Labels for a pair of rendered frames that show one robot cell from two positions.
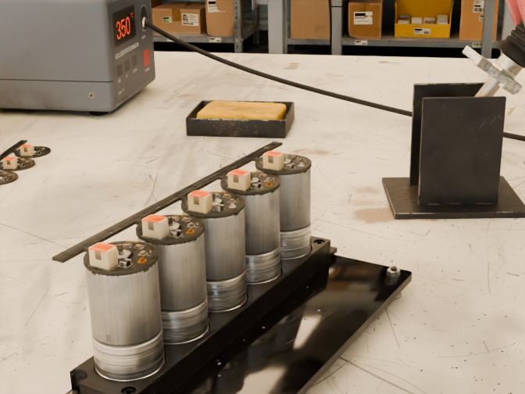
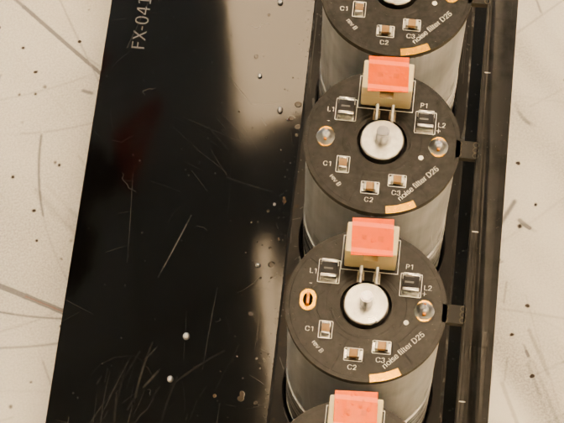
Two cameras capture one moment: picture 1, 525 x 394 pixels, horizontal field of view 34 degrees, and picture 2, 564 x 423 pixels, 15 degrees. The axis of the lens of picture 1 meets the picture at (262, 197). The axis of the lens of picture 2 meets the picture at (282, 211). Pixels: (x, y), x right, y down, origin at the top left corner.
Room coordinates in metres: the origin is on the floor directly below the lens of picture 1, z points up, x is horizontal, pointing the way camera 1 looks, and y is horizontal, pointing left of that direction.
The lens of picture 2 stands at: (0.44, -0.06, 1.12)
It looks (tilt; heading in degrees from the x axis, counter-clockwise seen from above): 67 degrees down; 155
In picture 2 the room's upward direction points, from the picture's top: straight up
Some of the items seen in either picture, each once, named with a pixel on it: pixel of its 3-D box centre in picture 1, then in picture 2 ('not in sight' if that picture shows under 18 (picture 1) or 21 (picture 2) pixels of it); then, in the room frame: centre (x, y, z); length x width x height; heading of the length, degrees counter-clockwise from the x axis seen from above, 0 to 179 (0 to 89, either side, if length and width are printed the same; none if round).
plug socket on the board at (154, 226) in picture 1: (156, 226); not in sight; (0.28, 0.04, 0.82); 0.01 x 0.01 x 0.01; 59
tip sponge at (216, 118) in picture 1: (241, 117); not in sight; (0.64, 0.01, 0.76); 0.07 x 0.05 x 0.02; 81
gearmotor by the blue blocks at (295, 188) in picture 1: (283, 213); not in sight; (0.36, -0.01, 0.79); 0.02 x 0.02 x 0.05
